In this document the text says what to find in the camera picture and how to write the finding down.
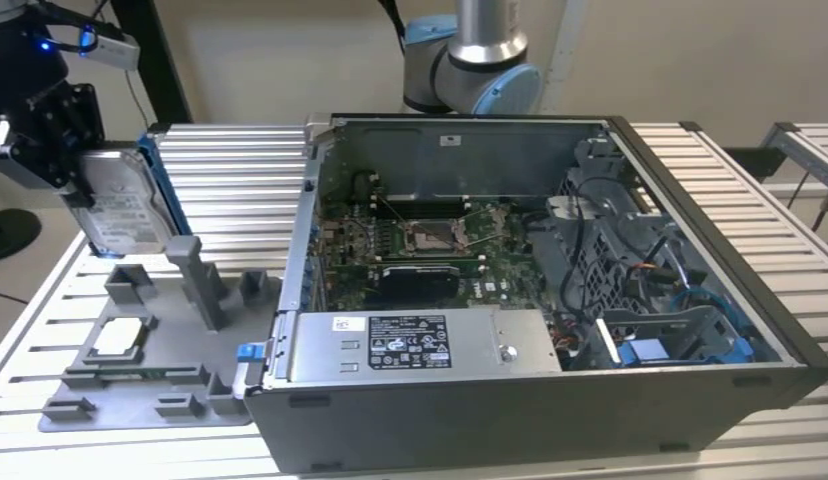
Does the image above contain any black graphics card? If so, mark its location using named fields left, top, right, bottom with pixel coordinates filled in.
left=376, top=264, right=463, bottom=307

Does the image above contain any RAM slot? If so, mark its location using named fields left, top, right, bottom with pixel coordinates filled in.
left=371, top=195, right=473, bottom=221

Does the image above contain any green motherboard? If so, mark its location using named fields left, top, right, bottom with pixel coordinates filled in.
left=311, top=197, right=563, bottom=314

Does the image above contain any green RAM stick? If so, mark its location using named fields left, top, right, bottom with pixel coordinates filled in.
left=86, top=366, right=203, bottom=381

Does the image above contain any black upright post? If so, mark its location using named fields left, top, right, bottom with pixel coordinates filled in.
left=110, top=0, right=192, bottom=125

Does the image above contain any blue carrier in bay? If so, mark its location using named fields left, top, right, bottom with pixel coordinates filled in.
left=615, top=339, right=670, bottom=370

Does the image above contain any grey metal disk bay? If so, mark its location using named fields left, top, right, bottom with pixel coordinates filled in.
left=525, top=137, right=786, bottom=372

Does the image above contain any silver CPU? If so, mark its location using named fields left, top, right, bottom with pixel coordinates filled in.
left=92, top=317, right=152, bottom=355

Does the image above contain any locking lever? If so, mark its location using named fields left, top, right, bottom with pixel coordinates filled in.
left=378, top=194, right=413, bottom=224

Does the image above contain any black wire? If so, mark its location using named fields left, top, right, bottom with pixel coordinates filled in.
left=557, top=177, right=655, bottom=321

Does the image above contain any silver power supply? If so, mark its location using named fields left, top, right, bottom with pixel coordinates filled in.
left=286, top=308, right=563, bottom=384

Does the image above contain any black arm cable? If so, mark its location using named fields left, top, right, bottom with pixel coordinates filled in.
left=376, top=0, right=410, bottom=39

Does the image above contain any black block by table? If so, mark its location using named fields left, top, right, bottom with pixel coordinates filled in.
left=722, top=146, right=786, bottom=182

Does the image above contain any small silver camera with cable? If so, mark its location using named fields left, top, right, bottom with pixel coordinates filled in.
left=82, top=32, right=142, bottom=69

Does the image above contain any metal slat side table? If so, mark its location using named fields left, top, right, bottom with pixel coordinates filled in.
left=759, top=121, right=828, bottom=201

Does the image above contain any grey parts rack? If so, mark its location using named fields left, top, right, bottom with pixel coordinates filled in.
left=38, top=234, right=286, bottom=432

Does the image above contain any black round stand base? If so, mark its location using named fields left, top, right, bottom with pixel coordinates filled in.
left=0, top=207, right=42, bottom=264

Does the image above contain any CPU socket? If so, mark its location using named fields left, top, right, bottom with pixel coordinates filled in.
left=403, top=219, right=466, bottom=254

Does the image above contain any black label sticker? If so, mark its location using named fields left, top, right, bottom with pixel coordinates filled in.
left=366, top=314, right=449, bottom=371

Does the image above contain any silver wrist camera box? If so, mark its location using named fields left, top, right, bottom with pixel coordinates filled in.
left=0, top=143, right=56, bottom=190

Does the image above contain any black open PC case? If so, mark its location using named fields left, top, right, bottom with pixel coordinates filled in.
left=243, top=112, right=828, bottom=474

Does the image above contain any hard disk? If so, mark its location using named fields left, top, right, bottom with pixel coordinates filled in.
left=59, top=130, right=194, bottom=259

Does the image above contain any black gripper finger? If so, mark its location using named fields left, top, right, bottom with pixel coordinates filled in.
left=26, top=82, right=107, bottom=211

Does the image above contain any blue wire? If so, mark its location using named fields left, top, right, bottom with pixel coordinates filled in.
left=671, top=283, right=746, bottom=351

